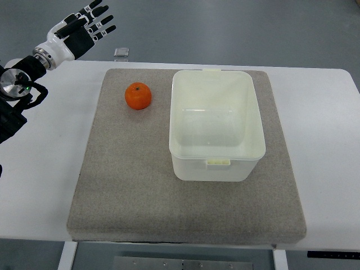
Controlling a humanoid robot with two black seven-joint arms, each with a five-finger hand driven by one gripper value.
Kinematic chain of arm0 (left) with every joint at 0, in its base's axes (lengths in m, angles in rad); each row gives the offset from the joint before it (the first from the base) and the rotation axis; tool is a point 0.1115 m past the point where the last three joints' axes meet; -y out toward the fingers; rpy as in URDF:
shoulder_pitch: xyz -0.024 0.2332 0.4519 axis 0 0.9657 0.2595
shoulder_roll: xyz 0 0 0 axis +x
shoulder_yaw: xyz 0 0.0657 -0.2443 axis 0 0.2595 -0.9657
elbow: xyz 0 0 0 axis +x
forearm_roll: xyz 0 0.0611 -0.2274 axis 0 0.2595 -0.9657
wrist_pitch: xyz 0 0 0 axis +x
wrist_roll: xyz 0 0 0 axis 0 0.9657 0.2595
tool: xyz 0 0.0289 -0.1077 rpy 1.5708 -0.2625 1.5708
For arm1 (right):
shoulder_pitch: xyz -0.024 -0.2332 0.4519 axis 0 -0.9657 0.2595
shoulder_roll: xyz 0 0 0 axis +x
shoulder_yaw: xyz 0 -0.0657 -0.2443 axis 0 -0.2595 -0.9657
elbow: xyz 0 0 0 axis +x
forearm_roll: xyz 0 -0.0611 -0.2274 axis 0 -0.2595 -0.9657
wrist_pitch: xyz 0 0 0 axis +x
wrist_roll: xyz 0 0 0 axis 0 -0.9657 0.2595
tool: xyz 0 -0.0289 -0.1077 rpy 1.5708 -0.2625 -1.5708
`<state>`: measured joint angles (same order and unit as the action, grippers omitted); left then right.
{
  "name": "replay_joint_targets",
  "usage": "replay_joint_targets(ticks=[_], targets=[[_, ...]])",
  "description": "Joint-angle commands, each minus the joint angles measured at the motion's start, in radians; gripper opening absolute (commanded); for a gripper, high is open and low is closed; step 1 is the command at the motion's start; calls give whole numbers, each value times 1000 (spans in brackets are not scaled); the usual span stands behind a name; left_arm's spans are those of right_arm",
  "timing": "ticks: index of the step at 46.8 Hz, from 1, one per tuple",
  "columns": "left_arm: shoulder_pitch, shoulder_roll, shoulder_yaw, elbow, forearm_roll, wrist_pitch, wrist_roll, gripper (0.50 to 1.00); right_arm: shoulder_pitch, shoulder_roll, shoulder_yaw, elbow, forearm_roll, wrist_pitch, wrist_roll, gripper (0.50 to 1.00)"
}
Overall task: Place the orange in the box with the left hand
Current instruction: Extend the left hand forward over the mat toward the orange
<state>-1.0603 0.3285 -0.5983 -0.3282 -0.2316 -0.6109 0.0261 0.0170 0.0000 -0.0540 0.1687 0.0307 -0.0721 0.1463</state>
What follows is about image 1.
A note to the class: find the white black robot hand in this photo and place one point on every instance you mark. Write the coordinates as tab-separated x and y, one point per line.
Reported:
74	36

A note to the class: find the orange fruit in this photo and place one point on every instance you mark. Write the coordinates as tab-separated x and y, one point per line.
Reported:
138	96

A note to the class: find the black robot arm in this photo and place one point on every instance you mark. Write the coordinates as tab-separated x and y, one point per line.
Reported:
20	92

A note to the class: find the white plastic box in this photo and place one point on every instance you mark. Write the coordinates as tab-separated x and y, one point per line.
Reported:
215	129

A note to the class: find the small clear floor plate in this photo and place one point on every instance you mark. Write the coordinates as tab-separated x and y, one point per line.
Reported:
121	52

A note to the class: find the grey felt mat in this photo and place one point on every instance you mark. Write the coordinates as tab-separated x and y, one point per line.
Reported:
127	190

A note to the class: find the white table left leg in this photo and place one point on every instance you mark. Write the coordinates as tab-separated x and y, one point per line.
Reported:
67	256

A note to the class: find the white table leg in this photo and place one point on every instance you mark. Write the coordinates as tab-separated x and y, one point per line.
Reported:
67	256
280	259

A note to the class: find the white table right leg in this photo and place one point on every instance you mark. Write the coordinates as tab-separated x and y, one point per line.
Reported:
280	259

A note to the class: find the black table control panel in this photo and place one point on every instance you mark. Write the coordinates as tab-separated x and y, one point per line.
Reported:
333	255

